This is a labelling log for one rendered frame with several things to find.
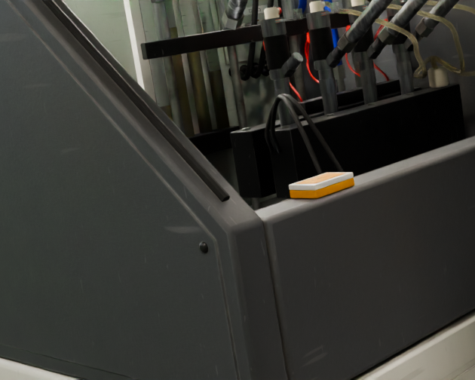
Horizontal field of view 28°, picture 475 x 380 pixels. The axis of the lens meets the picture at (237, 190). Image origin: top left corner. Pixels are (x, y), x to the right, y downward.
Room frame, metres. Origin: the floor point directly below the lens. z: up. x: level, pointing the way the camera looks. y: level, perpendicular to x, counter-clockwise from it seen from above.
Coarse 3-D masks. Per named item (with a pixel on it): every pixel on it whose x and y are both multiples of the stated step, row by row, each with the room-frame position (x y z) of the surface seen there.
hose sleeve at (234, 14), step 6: (234, 0) 0.99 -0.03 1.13; (240, 0) 0.99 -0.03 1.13; (246, 0) 0.99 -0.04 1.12; (228, 6) 1.00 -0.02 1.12; (234, 6) 0.99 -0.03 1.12; (240, 6) 0.99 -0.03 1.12; (228, 12) 1.01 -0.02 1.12; (234, 12) 1.00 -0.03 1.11; (240, 12) 1.00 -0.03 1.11; (234, 18) 1.01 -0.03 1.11
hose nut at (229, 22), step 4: (224, 12) 1.02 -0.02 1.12; (224, 16) 1.02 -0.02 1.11; (228, 16) 1.01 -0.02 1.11; (224, 20) 1.02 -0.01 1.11; (228, 20) 1.01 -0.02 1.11; (232, 20) 1.01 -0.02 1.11; (236, 20) 1.01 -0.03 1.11; (240, 20) 1.01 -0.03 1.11; (224, 24) 1.02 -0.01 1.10; (228, 24) 1.02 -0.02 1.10; (232, 24) 1.02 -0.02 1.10; (236, 24) 1.01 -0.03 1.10; (240, 24) 1.02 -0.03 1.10; (228, 28) 1.02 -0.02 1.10; (232, 28) 1.02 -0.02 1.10; (236, 28) 1.02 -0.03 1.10
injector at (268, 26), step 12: (264, 24) 1.11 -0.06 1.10; (276, 24) 1.10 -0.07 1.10; (264, 36) 1.11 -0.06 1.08; (276, 36) 1.10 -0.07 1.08; (276, 48) 1.10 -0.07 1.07; (288, 48) 1.11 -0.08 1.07; (276, 60) 1.10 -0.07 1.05; (288, 60) 1.10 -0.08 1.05; (300, 60) 1.09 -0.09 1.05; (276, 72) 1.10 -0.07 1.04; (288, 72) 1.10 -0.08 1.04; (276, 84) 1.11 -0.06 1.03; (288, 84) 1.11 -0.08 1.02; (276, 96) 1.11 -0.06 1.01; (288, 120) 1.11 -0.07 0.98
